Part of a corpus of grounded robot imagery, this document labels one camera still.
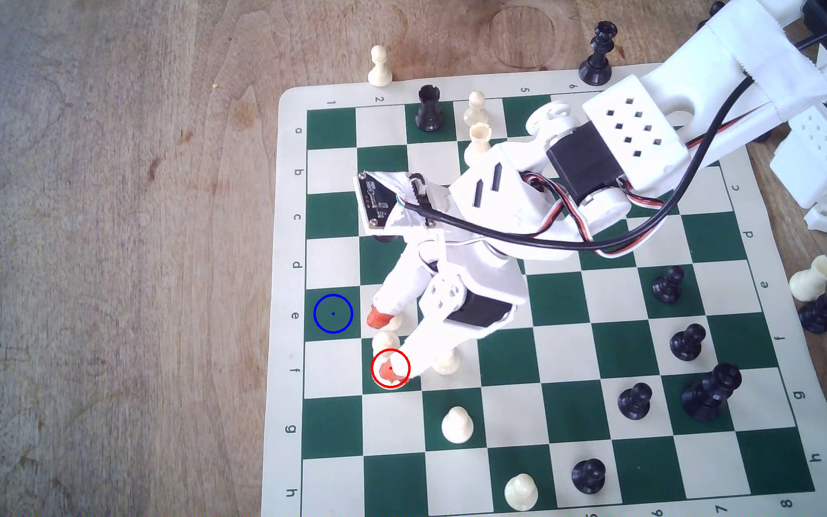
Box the green white chessboard mat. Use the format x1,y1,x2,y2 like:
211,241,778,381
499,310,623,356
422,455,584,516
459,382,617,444
261,63,827,517

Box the black chess king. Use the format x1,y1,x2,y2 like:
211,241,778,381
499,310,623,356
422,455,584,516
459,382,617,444
681,362,743,424

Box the white pawn top row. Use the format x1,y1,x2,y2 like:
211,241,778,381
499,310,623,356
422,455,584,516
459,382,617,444
462,90,491,129

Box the black chess knight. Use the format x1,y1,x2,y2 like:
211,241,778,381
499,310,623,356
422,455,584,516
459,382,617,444
798,288,827,336

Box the black chess rook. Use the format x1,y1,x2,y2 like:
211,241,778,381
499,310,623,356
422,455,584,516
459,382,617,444
415,84,445,133

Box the black chess queen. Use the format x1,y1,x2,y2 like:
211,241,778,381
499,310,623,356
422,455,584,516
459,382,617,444
578,20,619,87

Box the black camera board white mount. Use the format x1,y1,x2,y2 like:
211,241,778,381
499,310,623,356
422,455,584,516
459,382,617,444
354,171,450,236

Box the black chess pawn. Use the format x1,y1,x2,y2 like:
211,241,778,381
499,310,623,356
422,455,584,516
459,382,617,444
669,323,707,362
616,382,653,422
571,458,607,495
652,265,686,304

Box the white cloth tape wrap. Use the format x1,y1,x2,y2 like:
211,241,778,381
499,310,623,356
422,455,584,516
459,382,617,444
701,0,827,120

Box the white chess rook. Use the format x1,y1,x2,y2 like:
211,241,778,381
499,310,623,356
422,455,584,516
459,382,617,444
465,122,493,160
789,254,827,303

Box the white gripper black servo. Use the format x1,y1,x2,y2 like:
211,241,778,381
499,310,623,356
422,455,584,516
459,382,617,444
365,231,531,386

